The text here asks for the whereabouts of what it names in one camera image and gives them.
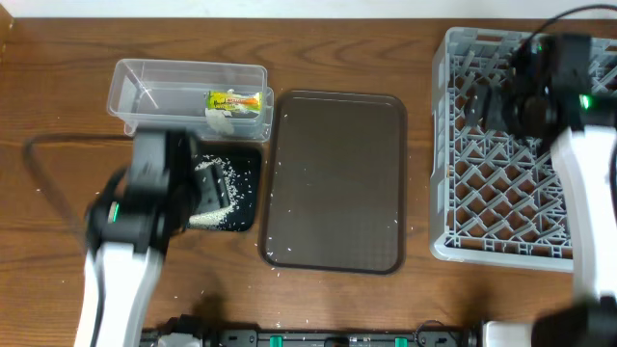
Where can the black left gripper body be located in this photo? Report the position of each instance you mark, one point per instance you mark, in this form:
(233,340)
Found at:
(200,195)

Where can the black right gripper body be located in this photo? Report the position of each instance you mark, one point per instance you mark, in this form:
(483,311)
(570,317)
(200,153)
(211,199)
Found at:
(517,114)

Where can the yellow snack wrapper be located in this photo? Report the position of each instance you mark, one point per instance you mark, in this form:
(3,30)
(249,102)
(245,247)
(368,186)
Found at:
(236,103)

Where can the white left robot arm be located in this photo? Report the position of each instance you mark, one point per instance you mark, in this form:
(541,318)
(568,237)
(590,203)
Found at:
(129,228)

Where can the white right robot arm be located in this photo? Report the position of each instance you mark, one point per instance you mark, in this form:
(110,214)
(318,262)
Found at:
(584,159)

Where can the grey dishwasher rack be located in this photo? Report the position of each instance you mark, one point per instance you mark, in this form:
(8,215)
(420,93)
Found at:
(493,200)

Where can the pile of white rice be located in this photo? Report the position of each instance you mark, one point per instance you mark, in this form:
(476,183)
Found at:
(217,212)

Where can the black tray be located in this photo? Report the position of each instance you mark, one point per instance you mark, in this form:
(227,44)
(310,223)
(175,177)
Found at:
(247,163)

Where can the clear plastic bin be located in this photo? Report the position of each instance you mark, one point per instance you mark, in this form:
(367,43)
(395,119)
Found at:
(171,94)

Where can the brown serving tray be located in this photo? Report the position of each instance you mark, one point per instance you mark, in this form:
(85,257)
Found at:
(336,193)

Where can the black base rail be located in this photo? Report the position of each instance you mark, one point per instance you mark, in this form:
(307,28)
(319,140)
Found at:
(187,330)

